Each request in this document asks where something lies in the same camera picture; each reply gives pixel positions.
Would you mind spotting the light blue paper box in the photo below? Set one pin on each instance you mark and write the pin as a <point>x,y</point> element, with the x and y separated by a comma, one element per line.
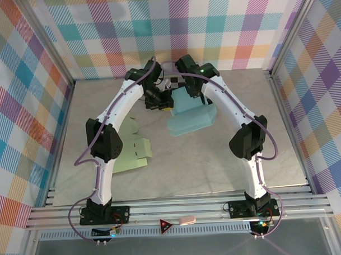
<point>189,118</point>

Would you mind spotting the light green paper box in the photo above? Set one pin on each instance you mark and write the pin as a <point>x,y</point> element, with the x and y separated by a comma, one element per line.
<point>132,159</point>

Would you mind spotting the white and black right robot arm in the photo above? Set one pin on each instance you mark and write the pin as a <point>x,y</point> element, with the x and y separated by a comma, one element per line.
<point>228,100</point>

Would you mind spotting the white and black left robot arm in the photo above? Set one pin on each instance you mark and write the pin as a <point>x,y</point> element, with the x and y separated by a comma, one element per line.
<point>124,101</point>

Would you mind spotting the black and silver chessboard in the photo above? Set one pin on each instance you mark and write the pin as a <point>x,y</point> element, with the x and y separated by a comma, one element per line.
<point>177,82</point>

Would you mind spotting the pink oval device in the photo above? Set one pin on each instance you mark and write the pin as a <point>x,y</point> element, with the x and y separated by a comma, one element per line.
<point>187,220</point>

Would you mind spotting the red triangle button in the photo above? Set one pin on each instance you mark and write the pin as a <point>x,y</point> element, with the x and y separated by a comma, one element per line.
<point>166,225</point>

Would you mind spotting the small circuit board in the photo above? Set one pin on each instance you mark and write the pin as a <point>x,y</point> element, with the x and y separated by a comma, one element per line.
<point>262,224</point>
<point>114,233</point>

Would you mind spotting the grey metal panel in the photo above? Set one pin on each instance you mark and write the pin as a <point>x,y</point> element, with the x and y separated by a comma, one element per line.
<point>174,249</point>

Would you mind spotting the aluminium front frame rail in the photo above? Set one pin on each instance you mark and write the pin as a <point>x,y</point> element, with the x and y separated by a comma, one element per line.
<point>190,209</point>

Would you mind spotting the aluminium frame post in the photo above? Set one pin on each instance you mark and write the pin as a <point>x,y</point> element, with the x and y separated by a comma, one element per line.
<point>44,45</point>
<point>293,33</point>

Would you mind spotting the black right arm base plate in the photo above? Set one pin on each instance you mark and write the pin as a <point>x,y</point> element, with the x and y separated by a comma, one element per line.
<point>237,207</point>

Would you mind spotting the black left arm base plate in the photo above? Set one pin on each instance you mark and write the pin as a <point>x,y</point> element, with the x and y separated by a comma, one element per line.
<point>121,213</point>

